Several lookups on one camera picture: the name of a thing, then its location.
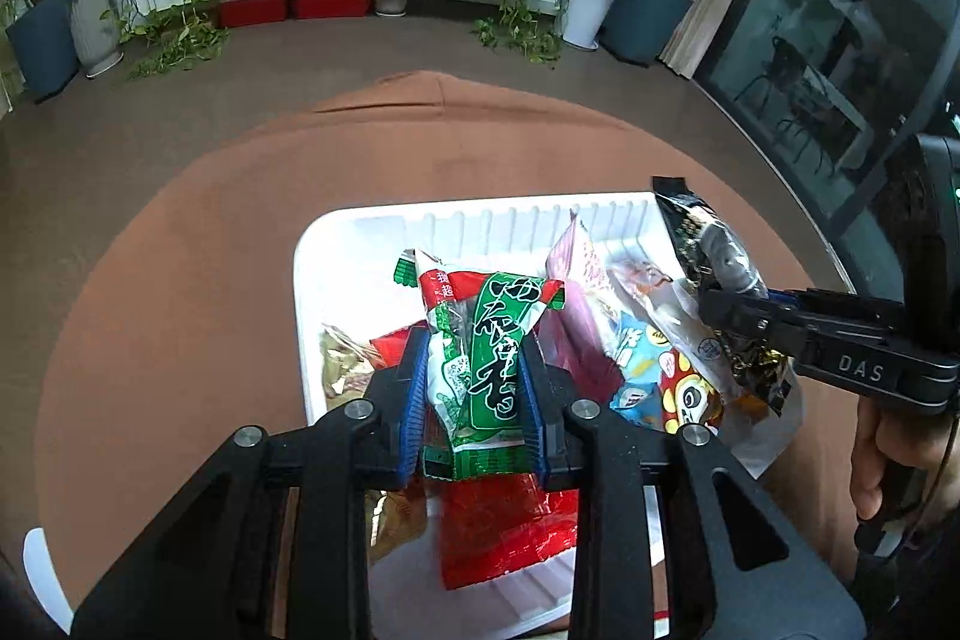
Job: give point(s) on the red snack bag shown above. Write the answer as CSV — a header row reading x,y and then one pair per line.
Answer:
x,y
487,526

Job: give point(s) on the white chair seat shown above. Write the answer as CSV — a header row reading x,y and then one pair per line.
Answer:
x,y
43,581

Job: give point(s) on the white plant pot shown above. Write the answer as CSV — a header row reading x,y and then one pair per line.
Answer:
x,y
95,35

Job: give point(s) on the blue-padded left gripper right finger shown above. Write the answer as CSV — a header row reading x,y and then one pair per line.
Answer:
x,y
554,420

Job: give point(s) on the black snack package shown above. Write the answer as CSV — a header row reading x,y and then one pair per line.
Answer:
x,y
714,259

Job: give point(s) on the blue panda snack bag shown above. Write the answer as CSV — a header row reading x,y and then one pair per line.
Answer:
x,y
661,389

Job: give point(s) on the white orange-print snack bag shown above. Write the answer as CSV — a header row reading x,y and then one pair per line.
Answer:
x,y
643,286

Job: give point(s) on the pink snack wrapper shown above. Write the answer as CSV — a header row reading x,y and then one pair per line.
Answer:
x,y
582,335

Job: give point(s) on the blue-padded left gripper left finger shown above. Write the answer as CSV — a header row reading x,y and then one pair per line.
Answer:
x,y
390,451

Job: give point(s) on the red storage box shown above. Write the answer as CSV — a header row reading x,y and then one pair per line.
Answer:
x,y
244,13
330,9

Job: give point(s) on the white plastic tray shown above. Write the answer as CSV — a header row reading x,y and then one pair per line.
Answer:
x,y
343,276

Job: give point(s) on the green snack packet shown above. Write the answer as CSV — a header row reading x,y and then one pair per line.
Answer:
x,y
477,323

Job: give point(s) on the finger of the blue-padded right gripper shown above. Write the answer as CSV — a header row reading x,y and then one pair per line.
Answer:
x,y
749,316
789,298

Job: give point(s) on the person's right hand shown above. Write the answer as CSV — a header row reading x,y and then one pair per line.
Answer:
x,y
885,436

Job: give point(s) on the dark blue plant pot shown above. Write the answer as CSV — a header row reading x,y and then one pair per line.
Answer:
x,y
42,44

